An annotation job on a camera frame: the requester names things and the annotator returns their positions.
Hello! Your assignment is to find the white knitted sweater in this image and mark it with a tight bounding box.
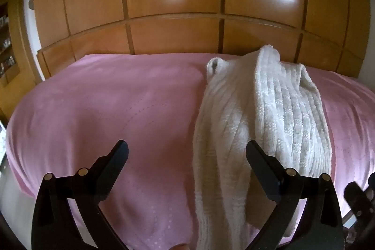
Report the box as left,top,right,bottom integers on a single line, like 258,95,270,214
193,45,332,249

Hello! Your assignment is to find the pink bedspread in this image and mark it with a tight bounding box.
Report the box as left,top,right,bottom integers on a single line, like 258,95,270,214
6,53,374,249

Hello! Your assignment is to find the wooden side shelf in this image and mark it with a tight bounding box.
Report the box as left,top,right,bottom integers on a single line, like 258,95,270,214
1,0,42,120

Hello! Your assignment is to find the wooden wardrobe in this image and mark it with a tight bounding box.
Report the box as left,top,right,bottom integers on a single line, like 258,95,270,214
34,0,370,77

